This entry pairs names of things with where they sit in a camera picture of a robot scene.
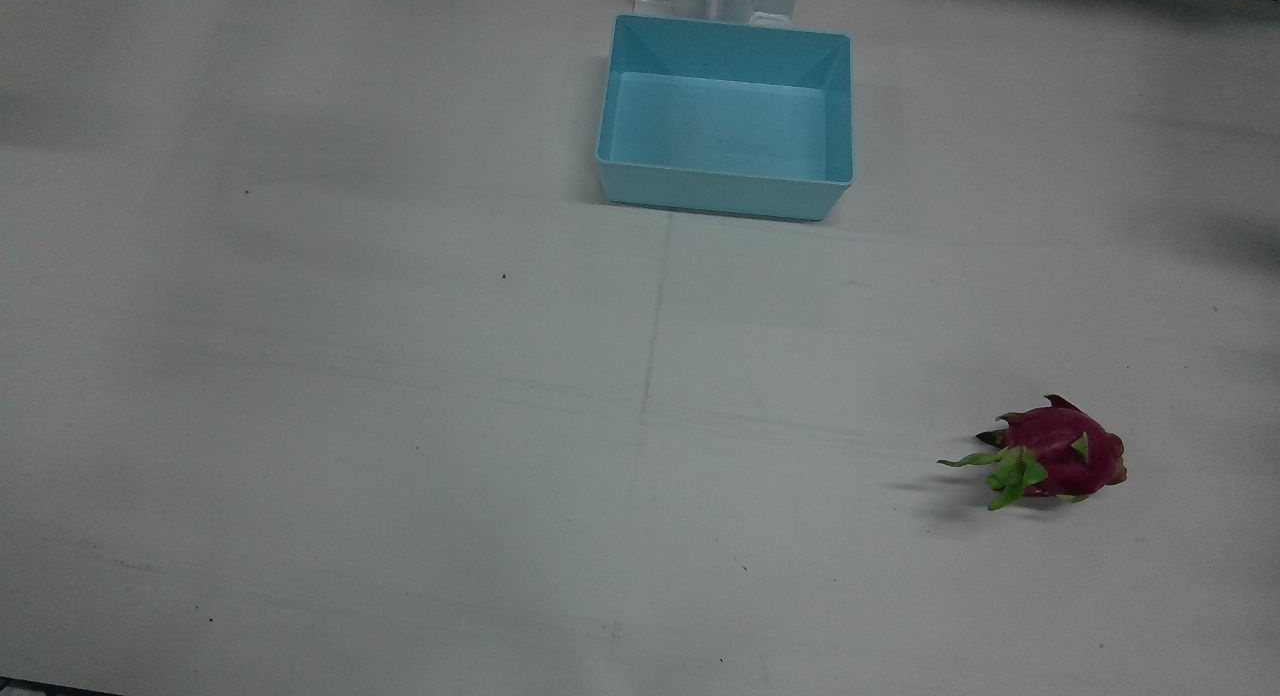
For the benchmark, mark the red dragon fruit green scales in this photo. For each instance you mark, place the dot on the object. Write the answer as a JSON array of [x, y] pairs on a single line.
[[1060, 451]]

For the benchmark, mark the light blue plastic box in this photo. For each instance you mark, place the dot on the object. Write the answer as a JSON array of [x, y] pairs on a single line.
[[720, 126]]

